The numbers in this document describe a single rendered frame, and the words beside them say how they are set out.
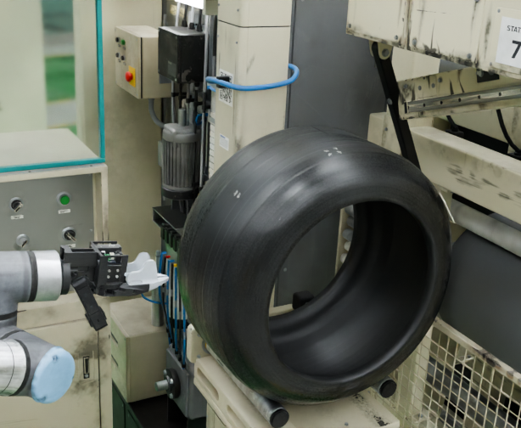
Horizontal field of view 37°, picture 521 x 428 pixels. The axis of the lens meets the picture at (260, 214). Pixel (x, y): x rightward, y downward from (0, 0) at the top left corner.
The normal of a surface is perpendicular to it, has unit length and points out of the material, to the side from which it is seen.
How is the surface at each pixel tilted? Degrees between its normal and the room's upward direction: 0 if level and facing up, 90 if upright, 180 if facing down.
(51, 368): 90
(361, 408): 0
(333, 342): 23
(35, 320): 90
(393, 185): 80
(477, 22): 90
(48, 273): 62
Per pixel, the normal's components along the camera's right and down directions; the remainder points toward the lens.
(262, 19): 0.46, 0.33
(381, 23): -0.89, 0.12
